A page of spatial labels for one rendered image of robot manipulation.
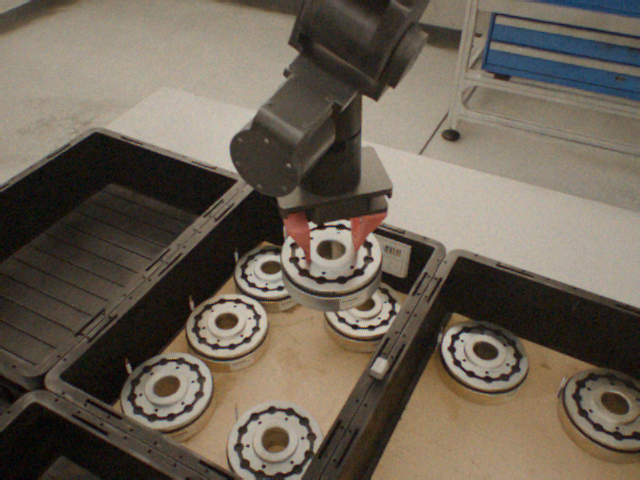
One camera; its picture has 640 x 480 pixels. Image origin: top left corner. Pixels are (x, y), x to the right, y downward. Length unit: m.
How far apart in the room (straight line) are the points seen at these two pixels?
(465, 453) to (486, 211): 0.62
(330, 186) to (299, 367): 0.32
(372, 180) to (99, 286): 0.50
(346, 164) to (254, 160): 0.10
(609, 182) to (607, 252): 1.49
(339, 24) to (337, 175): 0.14
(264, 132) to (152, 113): 1.14
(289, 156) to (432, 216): 0.81
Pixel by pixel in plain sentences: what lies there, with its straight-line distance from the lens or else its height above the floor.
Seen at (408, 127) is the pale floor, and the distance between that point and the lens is 2.83.
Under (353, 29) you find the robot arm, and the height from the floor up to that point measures 1.29.
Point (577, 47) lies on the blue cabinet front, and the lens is 2.53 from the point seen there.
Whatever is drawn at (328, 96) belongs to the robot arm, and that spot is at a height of 1.25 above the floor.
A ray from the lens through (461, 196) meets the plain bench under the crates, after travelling 1.27.
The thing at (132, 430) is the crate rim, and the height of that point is 0.93.
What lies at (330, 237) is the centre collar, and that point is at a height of 1.04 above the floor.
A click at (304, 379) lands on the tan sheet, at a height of 0.83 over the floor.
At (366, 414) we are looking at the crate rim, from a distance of 0.63.
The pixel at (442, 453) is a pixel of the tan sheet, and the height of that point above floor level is 0.83.
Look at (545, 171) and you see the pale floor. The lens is 2.68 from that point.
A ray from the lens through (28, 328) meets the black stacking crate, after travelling 0.91.
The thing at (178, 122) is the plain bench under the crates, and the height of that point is 0.70.
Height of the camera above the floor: 1.46
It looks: 42 degrees down
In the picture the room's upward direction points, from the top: straight up
